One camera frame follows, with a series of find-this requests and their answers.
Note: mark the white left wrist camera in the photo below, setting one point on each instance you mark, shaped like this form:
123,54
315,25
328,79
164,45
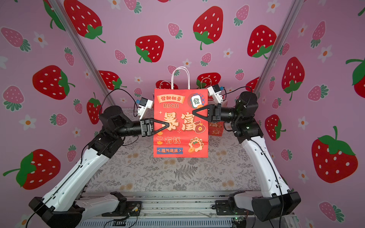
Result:
143,105

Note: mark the red paper bag front right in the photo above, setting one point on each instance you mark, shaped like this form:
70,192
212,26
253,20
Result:
216,129

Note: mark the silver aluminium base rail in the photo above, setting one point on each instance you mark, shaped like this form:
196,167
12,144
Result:
207,209

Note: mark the silver aluminium corner post left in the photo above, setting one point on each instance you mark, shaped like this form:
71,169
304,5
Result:
62,15

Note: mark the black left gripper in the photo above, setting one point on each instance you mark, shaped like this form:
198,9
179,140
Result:
147,127

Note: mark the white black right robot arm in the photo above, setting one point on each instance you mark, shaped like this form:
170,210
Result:
276,199

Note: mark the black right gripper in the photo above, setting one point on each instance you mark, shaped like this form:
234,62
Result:
215,113

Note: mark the silver aluminium corner post right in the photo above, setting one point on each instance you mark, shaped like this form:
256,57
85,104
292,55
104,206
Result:
281,37

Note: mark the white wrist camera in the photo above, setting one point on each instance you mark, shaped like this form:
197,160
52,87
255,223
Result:
215,97
143,105

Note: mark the red paper gift bag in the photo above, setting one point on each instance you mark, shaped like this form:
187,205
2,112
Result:
187,136

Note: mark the silver aluminium corner post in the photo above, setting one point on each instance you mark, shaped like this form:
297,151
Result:
281,37
62,15

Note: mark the red paper bag back left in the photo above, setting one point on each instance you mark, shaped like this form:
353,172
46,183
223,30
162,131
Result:
161,84

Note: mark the red paper bag back right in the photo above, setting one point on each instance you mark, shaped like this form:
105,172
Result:
208,79

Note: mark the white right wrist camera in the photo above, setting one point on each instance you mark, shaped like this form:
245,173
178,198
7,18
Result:
215,97

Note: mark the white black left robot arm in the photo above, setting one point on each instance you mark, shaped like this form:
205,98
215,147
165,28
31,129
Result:
60,207

